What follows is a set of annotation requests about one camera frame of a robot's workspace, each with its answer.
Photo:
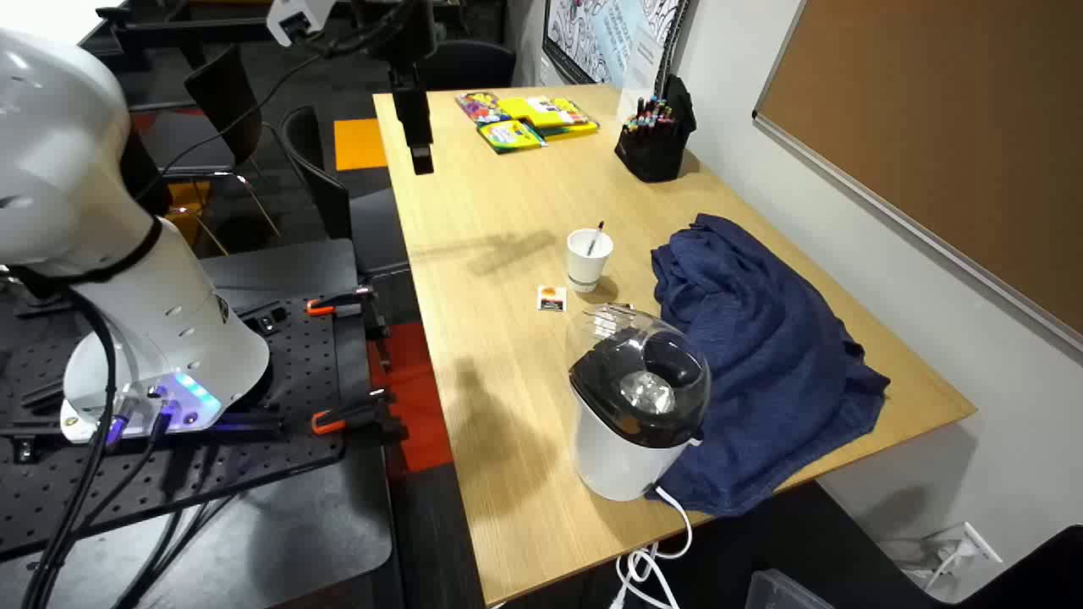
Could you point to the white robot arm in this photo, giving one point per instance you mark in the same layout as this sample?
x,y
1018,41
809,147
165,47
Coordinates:
x,y
64,215

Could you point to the white paper cup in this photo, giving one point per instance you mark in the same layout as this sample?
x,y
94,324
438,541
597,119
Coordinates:
x,y
584,270

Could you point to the black pen holder with markers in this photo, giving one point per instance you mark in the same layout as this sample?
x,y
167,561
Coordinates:
x,y
651,143

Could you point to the small orange white packet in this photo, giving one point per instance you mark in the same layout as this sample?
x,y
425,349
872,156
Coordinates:
x,y
548,298

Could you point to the white black popcorn machine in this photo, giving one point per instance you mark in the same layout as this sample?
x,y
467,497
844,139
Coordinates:
x,y
641,397

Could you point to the green yellow crayon box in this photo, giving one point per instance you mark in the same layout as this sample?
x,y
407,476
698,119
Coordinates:
x,y
509,135

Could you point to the orange black clamp lower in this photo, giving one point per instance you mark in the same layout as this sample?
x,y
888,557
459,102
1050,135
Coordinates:
x,y
375,409

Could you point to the orange black clamp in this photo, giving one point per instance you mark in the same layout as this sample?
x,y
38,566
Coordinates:
x,y
375,409
332,301

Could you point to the orange black clamp upper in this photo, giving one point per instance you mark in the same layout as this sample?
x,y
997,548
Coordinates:
x,y
332,301

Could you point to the colourful marker box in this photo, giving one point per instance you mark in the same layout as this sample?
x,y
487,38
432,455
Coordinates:
x,y
477,107

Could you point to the orange paper sheet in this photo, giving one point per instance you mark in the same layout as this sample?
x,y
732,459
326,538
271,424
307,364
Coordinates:
x,y
358,143

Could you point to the dark blue cloth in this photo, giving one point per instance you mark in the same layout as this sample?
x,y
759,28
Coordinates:
x,y
785,380

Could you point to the whiteboard with drawings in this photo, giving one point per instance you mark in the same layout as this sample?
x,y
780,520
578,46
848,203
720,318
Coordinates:
x,y
615,41

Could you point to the black office chair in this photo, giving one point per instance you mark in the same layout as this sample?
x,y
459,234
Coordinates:
x,y
335,206

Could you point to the brown cork board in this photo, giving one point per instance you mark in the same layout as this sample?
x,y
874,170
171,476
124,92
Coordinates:
x,y
960,124

